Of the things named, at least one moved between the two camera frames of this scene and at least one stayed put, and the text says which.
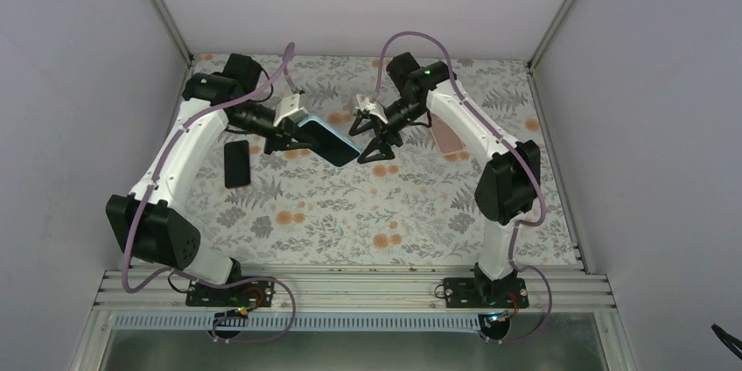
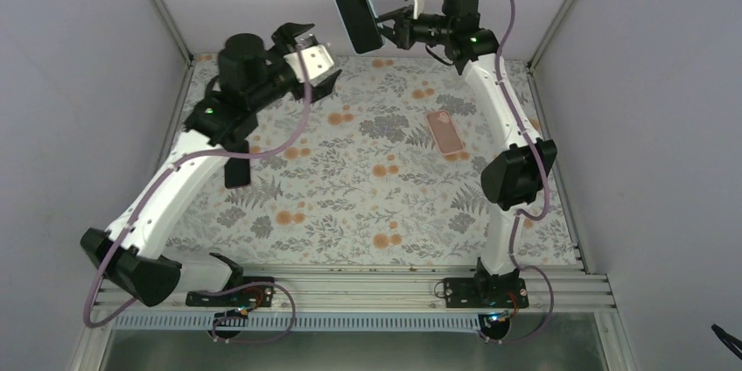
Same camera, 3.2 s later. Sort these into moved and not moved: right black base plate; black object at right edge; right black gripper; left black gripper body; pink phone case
Moved: left black gripper body; right black gripper
Not moved: black object at right edge; pink phone case; right black base plate
